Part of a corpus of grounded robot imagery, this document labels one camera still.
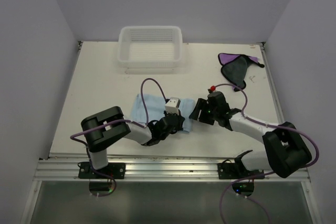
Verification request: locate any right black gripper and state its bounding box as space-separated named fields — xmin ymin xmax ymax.
xmin=189 ymin=98 xmax=218 ymax=125

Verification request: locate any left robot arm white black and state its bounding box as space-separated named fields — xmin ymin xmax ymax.
xmin=81 ymin=106 xmax=185 ymax=178

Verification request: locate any left black base bracket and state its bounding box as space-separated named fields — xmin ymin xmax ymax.
xmin=77 ymin=162 xmax=126 ymax=179

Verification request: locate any light blue towel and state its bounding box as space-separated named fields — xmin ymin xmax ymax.
xmin=130 ymin=94 xmax=195 ymax=133

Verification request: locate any white plastic basket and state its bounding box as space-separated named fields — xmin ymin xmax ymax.
xmin=117 ymin=26 xmax=183 ymax=69

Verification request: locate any black base bracket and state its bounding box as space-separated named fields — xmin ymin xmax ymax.
xmin=77 ymin=162 xmax=126 ymax=179
xmin=217 ymin=159 xmax=265 ymax=179

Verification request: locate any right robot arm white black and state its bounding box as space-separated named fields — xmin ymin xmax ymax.
xmin=189 ymin=91 xmax=312 ymax=178

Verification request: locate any purple and grey towel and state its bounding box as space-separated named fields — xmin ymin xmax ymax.
xmin=218 ymin=53 xmax=265 ymax=92

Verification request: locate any right black base bracket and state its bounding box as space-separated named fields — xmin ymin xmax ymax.
xmin=217 ymin=159 xmax=265 ymax=179

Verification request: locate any aluminium mounting rail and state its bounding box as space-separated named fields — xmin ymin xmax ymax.
xmin=35 ymin=155 xmax=308 ymax=183

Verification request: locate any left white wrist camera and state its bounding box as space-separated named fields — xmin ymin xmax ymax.
xmin=165 ymin=97 xmax=181 ymax=114

